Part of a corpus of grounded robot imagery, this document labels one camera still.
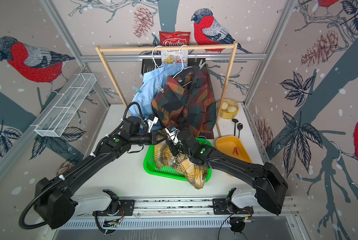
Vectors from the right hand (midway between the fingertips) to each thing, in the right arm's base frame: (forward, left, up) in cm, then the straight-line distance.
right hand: (168, 139), depth 77 cm
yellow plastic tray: (+9, -40, -20) cm, 46 cm away
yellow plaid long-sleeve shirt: (-14, -15, -9) cm, 22 cm away
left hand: (-1, -1, +5) cm, 6 cm away
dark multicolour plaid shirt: (+24, -10, +6) cm, 27 cm away
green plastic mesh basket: (-8, +11, -17) cm, 22 cm away
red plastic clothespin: (+5, -41, -19) cm, 45 cm away
